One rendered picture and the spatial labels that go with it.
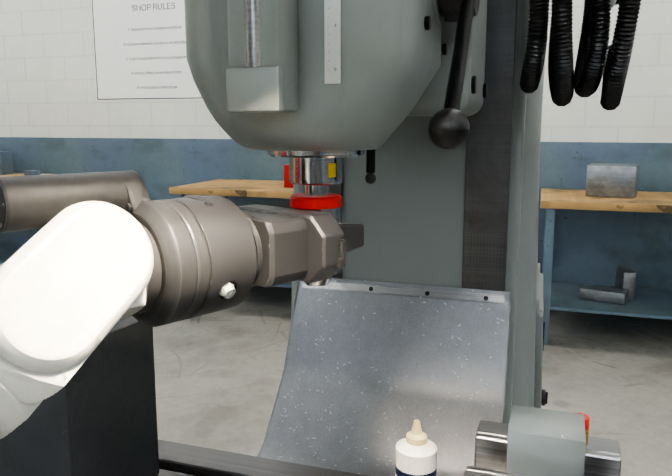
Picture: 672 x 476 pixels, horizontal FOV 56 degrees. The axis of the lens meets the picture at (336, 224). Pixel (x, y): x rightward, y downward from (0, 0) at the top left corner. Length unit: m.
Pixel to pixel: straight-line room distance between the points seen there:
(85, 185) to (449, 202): 0.59
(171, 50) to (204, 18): 5.08
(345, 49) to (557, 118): 4.29
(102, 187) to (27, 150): 6.06
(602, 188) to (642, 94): 0.83
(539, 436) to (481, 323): 0.38
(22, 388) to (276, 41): 0.26
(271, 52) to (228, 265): 0.15
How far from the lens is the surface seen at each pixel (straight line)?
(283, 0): 0.45
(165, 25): 5.65
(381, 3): 0.48
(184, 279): 0.43
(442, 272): 0.94
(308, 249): 0.51
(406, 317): 0.94
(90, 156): 6.06
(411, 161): 0.92
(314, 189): 0.56
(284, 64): 0.45
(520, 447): 0.57
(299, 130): 0.48
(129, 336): 0.71
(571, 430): 0.58
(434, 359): 0.92
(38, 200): 0.43
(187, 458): 0.83
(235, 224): 0.46
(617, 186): 4.23
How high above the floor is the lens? 1.33
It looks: 9 degrees down
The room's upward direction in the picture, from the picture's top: straight up
